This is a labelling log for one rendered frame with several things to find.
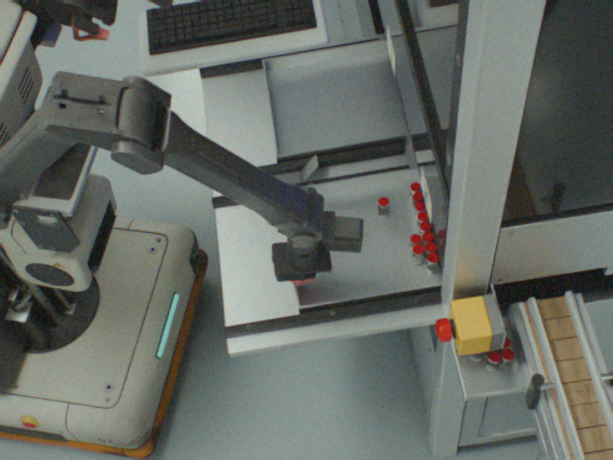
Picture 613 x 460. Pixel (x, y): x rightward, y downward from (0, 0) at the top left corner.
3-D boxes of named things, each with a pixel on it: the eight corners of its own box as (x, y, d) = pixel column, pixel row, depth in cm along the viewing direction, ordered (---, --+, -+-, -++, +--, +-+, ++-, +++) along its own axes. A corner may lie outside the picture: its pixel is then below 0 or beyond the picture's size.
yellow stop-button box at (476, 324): (490, 310, 150) (493, 292, 143) (500, 350, 146) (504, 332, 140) (446, 318, 150) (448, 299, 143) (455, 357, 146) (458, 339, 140)
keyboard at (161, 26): (308, -15, 214) (307, -22, 212) (316, 28, 207) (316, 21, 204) (147, 13, 214) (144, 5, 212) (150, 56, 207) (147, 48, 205)
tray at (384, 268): (451, 171, 174) (451, 162, 171) (482, 287, 161) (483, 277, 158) (283, 199, 174) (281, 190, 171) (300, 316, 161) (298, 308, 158)
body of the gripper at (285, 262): (331, 275, 155) (335, 254, 148) (275, 279, 153) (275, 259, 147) (327, 243, 158) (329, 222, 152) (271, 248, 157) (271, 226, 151)
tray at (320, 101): (417, 44, 192) (417, 33, 189) (441, 139, 178) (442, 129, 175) (264, 70, 192) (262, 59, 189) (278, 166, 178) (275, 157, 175)
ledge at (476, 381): (524, 320, 159) (524, 316, 157) (544, 388, 152) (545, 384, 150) (447, 332, 159) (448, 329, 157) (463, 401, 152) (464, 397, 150)
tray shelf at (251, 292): (412, 34, 196) (412, 27, 194) (487, 315, 160) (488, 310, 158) (201, 68, 196) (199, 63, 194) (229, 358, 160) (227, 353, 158)
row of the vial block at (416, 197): (420, 193, 172) (420, 181, 168) (439, 273, 163) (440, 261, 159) (408, 195, 172) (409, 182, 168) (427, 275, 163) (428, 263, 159)
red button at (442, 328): (455, 321, 147) (456, 311, 144) (461, 343, 145) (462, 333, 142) (432, 325, 147) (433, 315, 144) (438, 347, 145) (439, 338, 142)
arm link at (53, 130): (63, 45, 106) (50, 120, 102) (166, 83, 113) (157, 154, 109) (-40, 163, 140) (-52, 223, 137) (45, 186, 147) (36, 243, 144)
